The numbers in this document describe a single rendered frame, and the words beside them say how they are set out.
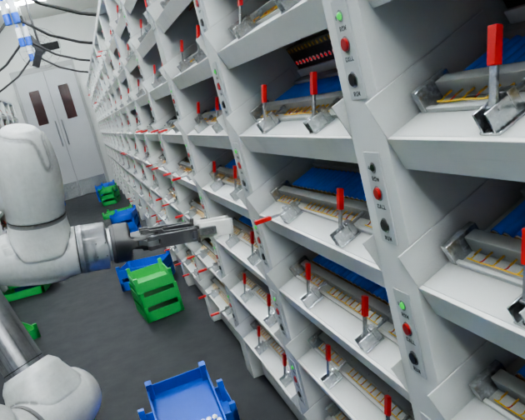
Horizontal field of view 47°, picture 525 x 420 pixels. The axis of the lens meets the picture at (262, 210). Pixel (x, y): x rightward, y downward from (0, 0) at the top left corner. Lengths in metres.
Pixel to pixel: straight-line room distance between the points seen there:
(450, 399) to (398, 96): 0.39
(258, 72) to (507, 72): 0.85
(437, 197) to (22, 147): 0.67
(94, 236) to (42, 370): 0.51
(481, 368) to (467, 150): 0.35
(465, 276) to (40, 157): 0.70
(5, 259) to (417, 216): 0.71
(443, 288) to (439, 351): 0.10
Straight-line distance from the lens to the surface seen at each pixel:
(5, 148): 1.08
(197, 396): 2.06
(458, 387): 0.85
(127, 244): 1.15
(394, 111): 0.73
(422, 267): 0.77
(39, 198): 1.09
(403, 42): 0.75
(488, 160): 0.59
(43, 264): 1.14
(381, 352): 1.04
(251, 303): 1.96
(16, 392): 1.57
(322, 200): 1.16
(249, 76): 1.40
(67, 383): 1.57
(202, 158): 2.08
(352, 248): 0.97
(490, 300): 0.69
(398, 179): 0.74
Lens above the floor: 1.02
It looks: 11 degrees down
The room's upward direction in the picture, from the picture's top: 14 degrees counter-clockwise
